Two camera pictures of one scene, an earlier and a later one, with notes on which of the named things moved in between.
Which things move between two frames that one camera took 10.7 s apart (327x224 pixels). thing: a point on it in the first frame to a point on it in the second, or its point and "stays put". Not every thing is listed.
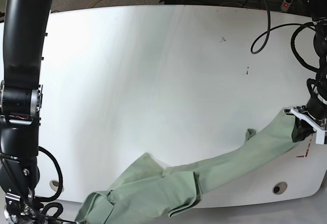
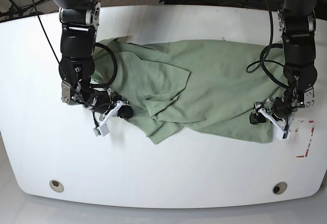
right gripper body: x=320 y=128 to x=281 y=109
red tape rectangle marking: x=305 y=155 stays put
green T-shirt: x=142 y=192 to x=212 y=86
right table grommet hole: x=279 y=188 stays put
